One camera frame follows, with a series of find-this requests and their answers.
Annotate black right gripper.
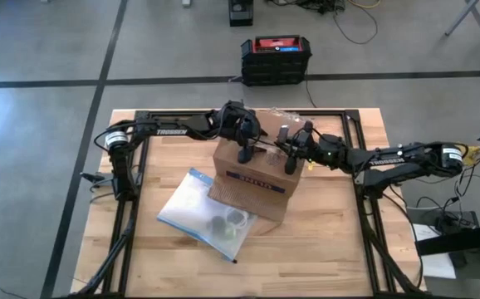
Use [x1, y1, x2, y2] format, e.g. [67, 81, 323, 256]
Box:
[278, 121, 350, 176]

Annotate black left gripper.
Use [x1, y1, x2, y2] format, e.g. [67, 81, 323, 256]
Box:
[218, 100, 268, 164]

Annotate brown ULINE cardboard box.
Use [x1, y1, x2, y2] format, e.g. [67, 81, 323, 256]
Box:
[207, 108, 308, 223]

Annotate white mesh bag blue zipper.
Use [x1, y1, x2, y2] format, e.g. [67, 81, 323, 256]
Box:
[156, 166, 259, 264]

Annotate clear round item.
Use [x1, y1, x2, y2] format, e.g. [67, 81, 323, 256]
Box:
[264, 149, 285, 165]

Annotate dark round item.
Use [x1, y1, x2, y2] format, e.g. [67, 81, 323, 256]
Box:
[206, 215, 225, 234]

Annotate red black toolbox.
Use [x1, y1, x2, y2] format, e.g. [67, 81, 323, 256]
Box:
[239, 34, 313, 87]

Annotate black grey box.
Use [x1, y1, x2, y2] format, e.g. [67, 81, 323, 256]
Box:
[228, 0, 255, 27]

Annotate black power supply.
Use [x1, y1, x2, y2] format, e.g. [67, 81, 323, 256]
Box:
[405, 204, 480, 234]

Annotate white paper sheet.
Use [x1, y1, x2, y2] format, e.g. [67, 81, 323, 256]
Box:
[411, 223, 458, 280]

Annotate black bar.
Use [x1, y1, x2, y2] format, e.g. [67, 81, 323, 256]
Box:
[414, 221, 480, 257]

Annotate grey table leg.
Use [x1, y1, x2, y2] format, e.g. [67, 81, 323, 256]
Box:
[444, 0, 480, 37]

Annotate white coiled cable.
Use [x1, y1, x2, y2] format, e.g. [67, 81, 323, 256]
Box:
[224, 207, 252, 230]

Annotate floor cables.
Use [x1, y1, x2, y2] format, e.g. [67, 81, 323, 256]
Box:
[264, 0, 380, 46]

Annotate small black camera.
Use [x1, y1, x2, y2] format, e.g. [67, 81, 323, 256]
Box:
[79, 170, 117, 193]

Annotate black aluminium rig frame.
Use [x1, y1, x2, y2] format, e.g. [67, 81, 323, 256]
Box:
[66, 108, 429, 299]

